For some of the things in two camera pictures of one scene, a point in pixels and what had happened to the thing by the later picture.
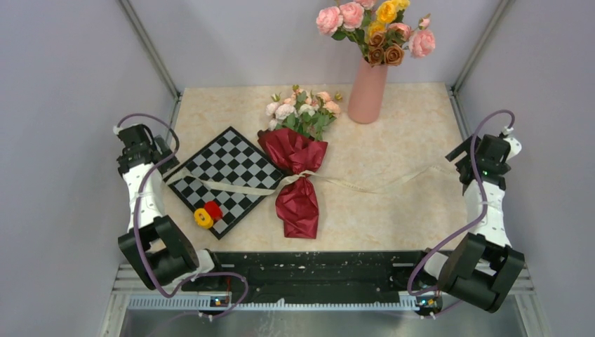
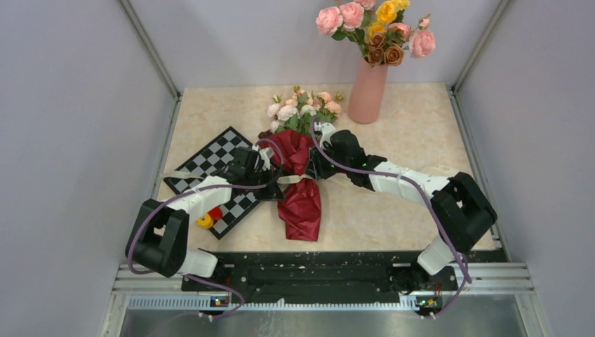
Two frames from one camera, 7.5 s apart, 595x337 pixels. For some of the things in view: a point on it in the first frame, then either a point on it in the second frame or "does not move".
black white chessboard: (231, 161) does not move
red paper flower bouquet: (292, 137) does not move
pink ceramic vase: (367, 93) does not move
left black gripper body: (162, 147) to (259, 177)
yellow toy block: (203, 219) does not move
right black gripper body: (466, 161) to (324, 168)
